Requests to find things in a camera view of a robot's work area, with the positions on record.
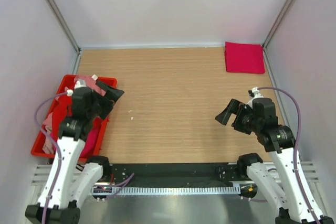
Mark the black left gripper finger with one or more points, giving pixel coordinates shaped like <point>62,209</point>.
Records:
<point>103,87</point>
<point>114,94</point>

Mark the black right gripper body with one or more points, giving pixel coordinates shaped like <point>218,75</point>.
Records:
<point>244,120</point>

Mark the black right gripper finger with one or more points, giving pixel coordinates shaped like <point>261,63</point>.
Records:
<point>224,116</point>
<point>235,106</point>

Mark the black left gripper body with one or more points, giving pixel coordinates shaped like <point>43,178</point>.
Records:
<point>102,105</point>

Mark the red t shirt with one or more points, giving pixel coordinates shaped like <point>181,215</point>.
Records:
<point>63,107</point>

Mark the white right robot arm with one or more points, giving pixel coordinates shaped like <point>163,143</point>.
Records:
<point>291,200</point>

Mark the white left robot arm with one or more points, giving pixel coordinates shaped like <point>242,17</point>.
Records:
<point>62,196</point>

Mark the light pink t shirt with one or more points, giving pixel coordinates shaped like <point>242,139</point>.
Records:
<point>88,81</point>

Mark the red plastic bin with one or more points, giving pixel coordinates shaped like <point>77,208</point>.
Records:
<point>42,146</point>

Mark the magenta t shirt in bin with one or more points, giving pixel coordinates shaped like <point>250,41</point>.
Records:
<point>93,143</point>

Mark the folded magenta t shirt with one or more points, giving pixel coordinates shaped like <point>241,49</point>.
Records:
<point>244,58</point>

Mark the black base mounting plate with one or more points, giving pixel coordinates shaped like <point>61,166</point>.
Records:
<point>175,172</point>

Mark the white slotted cable duct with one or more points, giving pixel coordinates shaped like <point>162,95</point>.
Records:
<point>140,191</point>

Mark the left aluminium frame post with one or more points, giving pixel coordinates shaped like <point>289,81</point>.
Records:
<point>64,26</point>

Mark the aluminium frame post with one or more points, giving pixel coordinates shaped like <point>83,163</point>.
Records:
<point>64,26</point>
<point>279,19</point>

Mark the right aluminium frame post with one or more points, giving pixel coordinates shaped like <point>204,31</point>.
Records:
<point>279,19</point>

